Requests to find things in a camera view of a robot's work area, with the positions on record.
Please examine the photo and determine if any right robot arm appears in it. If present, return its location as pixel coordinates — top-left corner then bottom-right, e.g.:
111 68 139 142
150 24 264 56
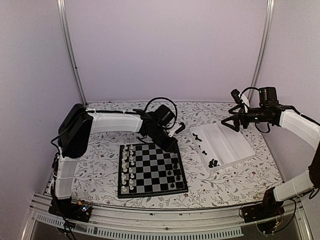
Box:
221 86 320 218

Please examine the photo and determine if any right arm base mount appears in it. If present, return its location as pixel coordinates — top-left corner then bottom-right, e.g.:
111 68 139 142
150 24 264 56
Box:
238 201 285 235

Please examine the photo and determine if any black and grey chessboard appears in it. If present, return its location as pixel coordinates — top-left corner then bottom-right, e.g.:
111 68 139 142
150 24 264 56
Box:
117 143 189 199

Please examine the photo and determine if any right aluminium frame post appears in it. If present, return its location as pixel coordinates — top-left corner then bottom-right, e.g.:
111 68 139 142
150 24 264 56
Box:
250 0 275 88

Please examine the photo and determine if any black chess pieces pile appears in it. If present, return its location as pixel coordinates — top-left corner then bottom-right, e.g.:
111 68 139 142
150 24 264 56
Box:
208 158 220 168

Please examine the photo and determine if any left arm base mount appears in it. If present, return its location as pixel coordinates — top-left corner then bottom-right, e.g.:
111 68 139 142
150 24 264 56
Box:
48 198 92 223

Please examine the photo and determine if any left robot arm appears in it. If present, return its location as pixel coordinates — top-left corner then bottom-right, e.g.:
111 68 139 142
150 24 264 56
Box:
51 103 178 217

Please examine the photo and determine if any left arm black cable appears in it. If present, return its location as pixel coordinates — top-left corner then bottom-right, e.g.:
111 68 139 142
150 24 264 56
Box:
144 96 178 126

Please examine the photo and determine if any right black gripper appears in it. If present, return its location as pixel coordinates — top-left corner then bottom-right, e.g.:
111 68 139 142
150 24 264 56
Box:
222 104 271 132

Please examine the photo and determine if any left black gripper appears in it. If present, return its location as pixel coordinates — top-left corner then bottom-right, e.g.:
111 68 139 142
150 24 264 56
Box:
148 125 179 154

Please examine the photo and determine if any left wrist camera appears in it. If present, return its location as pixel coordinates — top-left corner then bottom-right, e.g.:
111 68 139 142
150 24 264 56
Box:
168 122 186 137

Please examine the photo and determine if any left aluminium frame post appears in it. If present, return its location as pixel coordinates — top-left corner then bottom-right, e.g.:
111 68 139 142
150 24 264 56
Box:
56 0 88 106

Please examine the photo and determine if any white plastic piece tray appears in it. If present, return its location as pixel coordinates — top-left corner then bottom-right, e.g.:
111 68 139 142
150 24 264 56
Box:
189 123 256 173

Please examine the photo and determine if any aluminium front rail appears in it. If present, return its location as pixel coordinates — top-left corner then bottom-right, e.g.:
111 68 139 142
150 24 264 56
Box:
20 193 316 240

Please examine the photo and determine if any floral patterned table mat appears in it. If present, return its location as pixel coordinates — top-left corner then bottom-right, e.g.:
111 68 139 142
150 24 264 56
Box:
48 101 288 210

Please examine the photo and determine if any aluminium frame post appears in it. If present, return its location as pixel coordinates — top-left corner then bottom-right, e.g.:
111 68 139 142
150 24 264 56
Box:
250 0 275 88
56 0 88 106

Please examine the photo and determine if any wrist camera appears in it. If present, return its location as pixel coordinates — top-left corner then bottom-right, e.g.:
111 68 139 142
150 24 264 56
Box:
168 122 186 137
230 89 250 113

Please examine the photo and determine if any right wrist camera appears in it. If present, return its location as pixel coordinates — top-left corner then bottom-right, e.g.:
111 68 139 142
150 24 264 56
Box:
230 89 250 113

